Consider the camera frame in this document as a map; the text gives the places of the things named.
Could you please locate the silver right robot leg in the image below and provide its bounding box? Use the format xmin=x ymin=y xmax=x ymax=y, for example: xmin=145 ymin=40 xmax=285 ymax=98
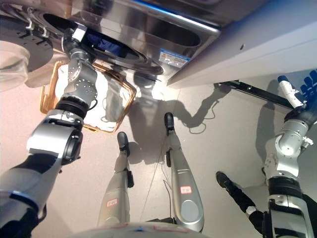
xmin=164 ymin=112 xmax=205 ymax=233

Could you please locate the round washing machine door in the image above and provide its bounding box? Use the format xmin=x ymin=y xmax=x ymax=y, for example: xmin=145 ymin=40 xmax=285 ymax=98
xmin=0 ymin=14 xmax=54 ymax=85

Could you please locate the silver left robot leg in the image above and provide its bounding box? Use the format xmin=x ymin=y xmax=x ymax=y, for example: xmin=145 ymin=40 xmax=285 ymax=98
xmin=97 ymin=131 xmax=135 ymax=228

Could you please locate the black metal frame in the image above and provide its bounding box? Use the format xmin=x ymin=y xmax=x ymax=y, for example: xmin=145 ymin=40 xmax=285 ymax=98
xmin=219 ymin=79 xmax=296 ymax=110

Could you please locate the silver robot leg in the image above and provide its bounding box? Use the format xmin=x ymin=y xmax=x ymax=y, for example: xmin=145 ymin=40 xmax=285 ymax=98
xmin=97 ymin=131 xmax=135 ymax=228
xmin=164 ymin=112 xmax=205 ymax=233

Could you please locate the white cabinet surround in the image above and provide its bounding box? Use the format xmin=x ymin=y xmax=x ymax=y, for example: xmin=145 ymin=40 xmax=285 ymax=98
xmin=165 ymin=0 xmax=317 ymax=89

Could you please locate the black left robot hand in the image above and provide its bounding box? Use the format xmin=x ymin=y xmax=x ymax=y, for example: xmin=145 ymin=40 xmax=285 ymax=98
xmin=61 ymin=23 xmax=88 ymax=52

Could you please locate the grey front-load washing machine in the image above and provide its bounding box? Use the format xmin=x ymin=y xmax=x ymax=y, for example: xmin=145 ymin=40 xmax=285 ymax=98
xmin=0 ymin=0 xmax=221 ymax=83

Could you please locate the woven wicker laundry basket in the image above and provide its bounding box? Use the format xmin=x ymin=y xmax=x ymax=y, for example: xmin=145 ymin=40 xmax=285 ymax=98
xmin=40 ymin=60 xmax=138 ymax=135

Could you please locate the thin floor cable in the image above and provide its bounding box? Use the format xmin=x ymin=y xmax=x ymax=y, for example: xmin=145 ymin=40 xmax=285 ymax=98
xmin=138 ymin=137 xmax=174 ymax=222

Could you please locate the dark blue garment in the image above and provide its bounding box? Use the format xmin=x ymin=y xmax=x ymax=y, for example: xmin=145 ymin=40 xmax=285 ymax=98
xmin=86 ymin=33 xmax=125 ymax=57

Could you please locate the white cloth in basket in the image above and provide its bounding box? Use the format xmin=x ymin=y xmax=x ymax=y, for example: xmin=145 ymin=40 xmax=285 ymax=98
xmin=54 ymin=64 xmax=136 ymax=130

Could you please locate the grey robot torso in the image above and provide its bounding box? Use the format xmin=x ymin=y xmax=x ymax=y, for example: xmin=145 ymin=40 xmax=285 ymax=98
xmin=71 ymin=222 xmax=199 ymax=238

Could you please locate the person leg black shoe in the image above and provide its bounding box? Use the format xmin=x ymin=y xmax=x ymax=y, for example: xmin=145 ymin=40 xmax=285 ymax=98
xmin=215 ymin=171 xmax=267 ymax=235

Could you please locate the blue energy label sticker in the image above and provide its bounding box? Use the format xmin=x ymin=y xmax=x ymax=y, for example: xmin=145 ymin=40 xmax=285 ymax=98
xmin=158 ymin=48 xmax=192 ymax=67

